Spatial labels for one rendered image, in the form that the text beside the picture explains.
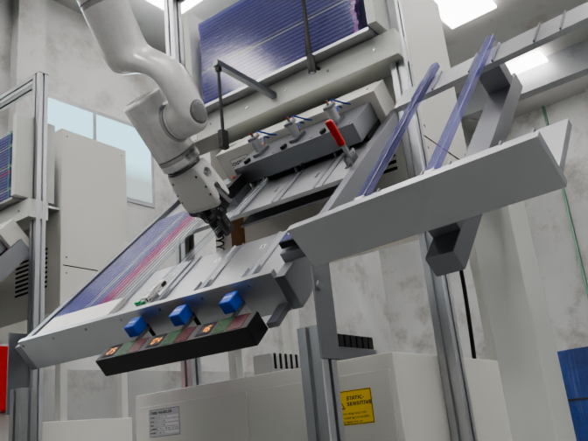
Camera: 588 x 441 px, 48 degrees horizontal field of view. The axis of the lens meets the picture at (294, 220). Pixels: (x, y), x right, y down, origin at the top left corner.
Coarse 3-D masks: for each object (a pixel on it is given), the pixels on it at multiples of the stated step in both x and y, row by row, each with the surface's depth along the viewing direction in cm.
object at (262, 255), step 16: (256, 240) 126; (272, 240) 121; (208, 256) 131; (224, 256) 126; (240, 256) 122; (256, 256) 118; (272, 256) 114; (160, 272) 138; (192, 272) 127; (208, 272) 123; (224, 272) 119; (240, 272) 115; (256, 272) 110; (144, 288) 134; (176, 288) 124; (192, 288) 120; (128, 304) 130
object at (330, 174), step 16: (320, 160) 154; (336, 160) 147; (288, 176) 156; (304, 176) 149; (320, 176) 142; (336, 176) 137; (272, 192) 150; (288, 192) 143; (304, 192) 138; (320, 192) 147; (176, 208) 185; (256, 208) 145; (272, 208) 154; (288, 208) 148; (208, 224) 153
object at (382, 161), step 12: (432, 72) 117; (420, 84) 115; (420, 96) 111; (408, 108) 108; (408, 120) 105; (396, 132) 102; (396, 144) 100; (384, 156) 97; (384, 168) 96; (372, 180) 92; (360, 192) 91
